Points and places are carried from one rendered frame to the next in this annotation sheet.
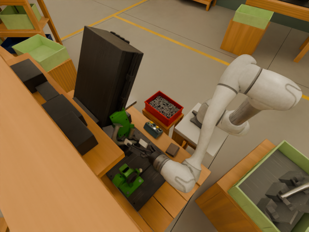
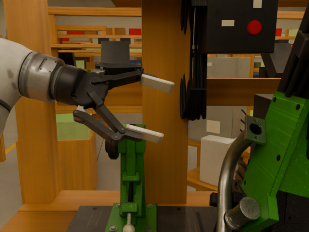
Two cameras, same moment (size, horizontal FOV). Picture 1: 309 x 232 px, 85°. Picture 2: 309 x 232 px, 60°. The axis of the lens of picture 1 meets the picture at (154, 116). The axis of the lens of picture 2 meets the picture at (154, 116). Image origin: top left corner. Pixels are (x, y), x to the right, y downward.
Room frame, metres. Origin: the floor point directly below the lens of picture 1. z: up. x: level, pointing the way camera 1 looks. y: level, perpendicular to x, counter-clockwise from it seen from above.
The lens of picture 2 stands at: (0.85, -0.24, 1.33)
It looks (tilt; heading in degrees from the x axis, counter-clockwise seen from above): 11 degrees down; 138
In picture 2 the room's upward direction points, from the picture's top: straight up
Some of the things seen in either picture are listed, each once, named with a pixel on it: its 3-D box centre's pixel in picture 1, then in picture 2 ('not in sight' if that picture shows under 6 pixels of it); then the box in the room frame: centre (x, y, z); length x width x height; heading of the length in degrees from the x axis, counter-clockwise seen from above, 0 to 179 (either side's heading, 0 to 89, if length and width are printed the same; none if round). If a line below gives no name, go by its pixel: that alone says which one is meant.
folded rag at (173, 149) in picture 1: (172, 149); not in sight; (0.57, -0.15, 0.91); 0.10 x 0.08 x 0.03; 148
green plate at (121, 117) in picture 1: (118, 119); (288, 150); (0.66, 0.25, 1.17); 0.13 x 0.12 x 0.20; 47
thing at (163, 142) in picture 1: (137, 123); not in sight; (0.87, 0.16, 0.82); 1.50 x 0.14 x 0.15; 47
